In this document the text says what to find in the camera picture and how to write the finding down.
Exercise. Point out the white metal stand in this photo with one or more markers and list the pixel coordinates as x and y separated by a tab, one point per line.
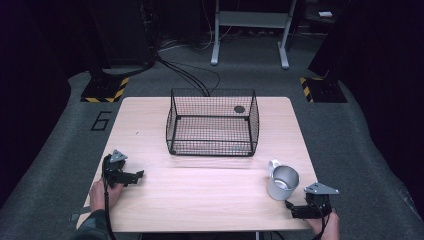
250	19

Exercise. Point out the person's right hand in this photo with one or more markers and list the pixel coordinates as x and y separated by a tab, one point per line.
328	228

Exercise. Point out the small white box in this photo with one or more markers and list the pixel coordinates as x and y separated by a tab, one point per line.
325	14

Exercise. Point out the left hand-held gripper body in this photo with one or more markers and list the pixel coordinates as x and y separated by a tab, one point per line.
115	168

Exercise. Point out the black round disc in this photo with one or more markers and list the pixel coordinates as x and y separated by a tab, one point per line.
239	109

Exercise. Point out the silver metal cup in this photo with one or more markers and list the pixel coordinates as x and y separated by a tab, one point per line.
278	192

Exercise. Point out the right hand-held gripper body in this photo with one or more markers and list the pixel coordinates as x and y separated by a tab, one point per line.
318	200

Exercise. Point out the black stand with striped base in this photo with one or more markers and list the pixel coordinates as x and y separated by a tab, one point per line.
325	91
106	88

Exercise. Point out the person's left hand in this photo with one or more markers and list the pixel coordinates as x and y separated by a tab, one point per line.
99	196

